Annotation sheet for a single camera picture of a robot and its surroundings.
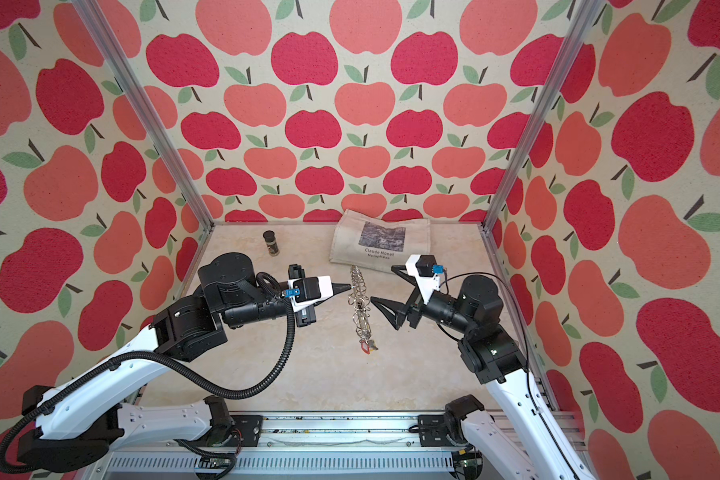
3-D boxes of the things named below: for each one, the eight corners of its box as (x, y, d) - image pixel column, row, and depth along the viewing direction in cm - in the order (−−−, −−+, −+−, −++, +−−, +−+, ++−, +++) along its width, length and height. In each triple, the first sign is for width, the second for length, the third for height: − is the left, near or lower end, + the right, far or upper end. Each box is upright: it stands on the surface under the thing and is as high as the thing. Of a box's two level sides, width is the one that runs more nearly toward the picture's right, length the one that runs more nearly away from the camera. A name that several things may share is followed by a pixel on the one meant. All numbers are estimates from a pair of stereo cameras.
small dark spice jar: (268, 255, 113) (261, 237, 105) (270, 248, 115) (263, 230, 108) (278, 255, 113) (272, 237, 105) (280, 248, 115) (274, 230, 108)
